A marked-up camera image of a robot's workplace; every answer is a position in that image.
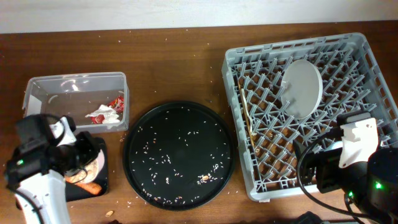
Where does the pink bowl with food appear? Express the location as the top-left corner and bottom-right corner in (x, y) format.
(65, 150), (105, 184)

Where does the grey dishwasher rack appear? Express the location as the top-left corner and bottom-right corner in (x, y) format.
(221, 33), (397, 202)

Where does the grey plate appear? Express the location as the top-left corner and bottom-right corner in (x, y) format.
(280, 60), (323, 119)

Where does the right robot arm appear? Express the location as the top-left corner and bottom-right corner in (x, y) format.
(293, 139), (397, 223)

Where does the black round tray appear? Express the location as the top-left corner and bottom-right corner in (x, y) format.
(123, 101), (236, 211)

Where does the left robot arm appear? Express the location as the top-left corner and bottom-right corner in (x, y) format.
(4, 114), (105, 223)

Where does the clear plastic bin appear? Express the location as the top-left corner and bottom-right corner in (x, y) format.
(22, 72), (129, 134)

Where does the white tissue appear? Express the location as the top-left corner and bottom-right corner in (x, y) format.
(85, 105), (120, 124)

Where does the wooden chopstick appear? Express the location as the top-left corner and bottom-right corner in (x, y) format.
(238, 82), (256, 151)

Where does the peanut on table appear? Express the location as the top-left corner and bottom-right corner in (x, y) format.
(105, 211), (114, 217)

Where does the white plastic fork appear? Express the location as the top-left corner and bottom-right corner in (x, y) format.
(240, 89), (253, 133)

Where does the red snack wrapper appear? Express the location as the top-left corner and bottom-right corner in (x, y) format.
(106, 96), (124, 120)

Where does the black rectangular tray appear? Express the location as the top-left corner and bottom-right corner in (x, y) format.
(65, 138), (109, 202)

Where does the orange carrot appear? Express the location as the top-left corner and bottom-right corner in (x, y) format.
(76, 182), (102, 195)

